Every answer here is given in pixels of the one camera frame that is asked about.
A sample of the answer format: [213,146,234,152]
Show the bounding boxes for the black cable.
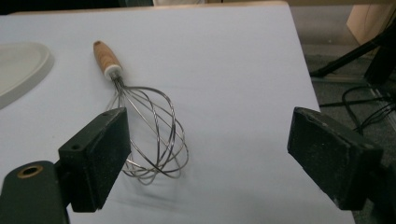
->
[318,85,396,135]

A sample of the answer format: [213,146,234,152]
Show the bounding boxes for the beige cardboard board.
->
[346,3,396,46]

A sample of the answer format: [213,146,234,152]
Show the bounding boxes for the white plate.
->
[0,42,55,110]

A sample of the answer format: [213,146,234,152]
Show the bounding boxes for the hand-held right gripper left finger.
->
[58,106,133,214]

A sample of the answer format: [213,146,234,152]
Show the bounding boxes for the wooden handled wire whisk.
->
[92,40,190,186]

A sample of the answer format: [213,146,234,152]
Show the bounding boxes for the black metal stand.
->
[309,18,396,86]

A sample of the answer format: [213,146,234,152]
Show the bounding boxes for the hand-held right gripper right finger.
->
[287,106,385,211]

